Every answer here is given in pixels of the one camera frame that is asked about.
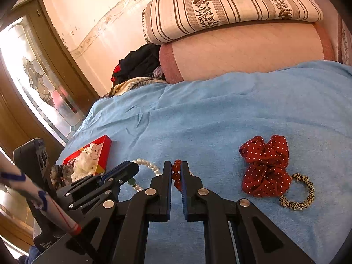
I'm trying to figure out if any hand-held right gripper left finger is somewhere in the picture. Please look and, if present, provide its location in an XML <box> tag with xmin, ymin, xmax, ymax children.
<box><xmin>36</xmin><ymin>161</ymin><xmax>172</xmax><ymax>264</ymax></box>

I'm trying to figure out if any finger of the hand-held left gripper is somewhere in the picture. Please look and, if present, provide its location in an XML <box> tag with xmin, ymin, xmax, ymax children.
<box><xmin>72</xmin><ymin>161</ymin><xmax>140</xmax><ymax>189</ymax></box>
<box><xmin>56</xmin><ymin>183</ymin><xmax>119</xmax><ymax>218</ymax></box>

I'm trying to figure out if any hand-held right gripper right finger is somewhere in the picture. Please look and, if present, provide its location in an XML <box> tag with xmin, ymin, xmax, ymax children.
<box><xmin>180</xmin><ymin>161</ymin><xmax>317</xmax><ymax>264</ymax></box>

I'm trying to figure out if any red bead bracelet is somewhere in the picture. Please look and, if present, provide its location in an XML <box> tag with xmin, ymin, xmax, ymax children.
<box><xmin>171</xmin><ymin>159</ymin><xmax>193</xmax><ymax>191</ymax></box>

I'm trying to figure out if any white pearl bracelet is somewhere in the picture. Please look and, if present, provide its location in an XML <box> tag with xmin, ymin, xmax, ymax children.
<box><xmin>131</xmin><ymin>158</ymin><xmax>163</xmax><ymax>193</ymax></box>

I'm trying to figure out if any red cardboard box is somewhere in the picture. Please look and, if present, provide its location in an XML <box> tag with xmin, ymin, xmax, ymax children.
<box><xmin>63</xmin><ymin>135</ymin><xmax>112</xmax><ymax>176</ymax></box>

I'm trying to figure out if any cream sheer dotted scrunchie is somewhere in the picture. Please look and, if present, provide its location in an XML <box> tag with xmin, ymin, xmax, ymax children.
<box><xmin>71</xmin><ymin>154</ymin><xmax>103</xmax><ymax>182</ymax></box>

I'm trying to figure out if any brown sheer scrunchie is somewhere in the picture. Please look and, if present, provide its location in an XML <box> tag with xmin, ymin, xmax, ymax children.
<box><xmin>49</xmin><ymin>164</ymin><xmax>73</xmax><ymax>189</ymax></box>

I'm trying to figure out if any red polka-dot scrunchie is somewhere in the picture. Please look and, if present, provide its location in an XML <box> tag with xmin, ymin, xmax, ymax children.
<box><xmin>239</xmin><ymin>135</ymin><xmax>292</xmax><ymax>198</ymax></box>

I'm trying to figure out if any light blue blanket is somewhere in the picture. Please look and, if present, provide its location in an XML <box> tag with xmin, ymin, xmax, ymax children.
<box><xmin>55</xmin><ymin>60</ymin><xmax>352</xmax><ymax>264</ymax></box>

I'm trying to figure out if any wooden stained-glass door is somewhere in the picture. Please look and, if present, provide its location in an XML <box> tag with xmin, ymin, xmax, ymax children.
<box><xmin>0</xmin><ymin>0</ymin><xmax>101</xmax><ymax>253</ymax></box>

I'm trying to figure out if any beige patterned cloth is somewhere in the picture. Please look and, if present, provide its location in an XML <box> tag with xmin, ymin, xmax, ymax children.
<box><xmin>108</xmin><ymin>76</ymin><xmax>168</xmax><ymax>97</ymax></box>

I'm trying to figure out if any dark clothes pile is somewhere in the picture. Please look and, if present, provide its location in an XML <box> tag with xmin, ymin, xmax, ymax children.
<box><xmin>111</xmin><ymin>44</ymin><xmax>165</xmax><ymax>84</ymax></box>

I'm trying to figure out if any pink bolster cushion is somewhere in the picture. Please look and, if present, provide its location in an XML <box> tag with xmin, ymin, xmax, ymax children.
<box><xmin>159</xmin><ymin>22</ymin><xmax>336</xmax><ymax>84</ymax></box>

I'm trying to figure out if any striped floral cushion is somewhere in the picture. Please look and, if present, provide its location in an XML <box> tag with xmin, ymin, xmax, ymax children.
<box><xmin>141</xmin><ymin>0</ymin><xmax>324</xmax><ymax>45</ymax></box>

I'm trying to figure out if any striped floral sofa backrest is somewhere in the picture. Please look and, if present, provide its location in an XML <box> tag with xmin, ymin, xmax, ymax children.
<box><xmin>337</xmin><ymin>14</ymin><xmax>352</xmax><ymax>66</ymax></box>

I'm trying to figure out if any striped beige hair tie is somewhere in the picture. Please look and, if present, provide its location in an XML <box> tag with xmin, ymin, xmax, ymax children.
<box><xmin>279</xmin><ymin>173</ymin><xmax>315</xmax><ymax>212</ymax></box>

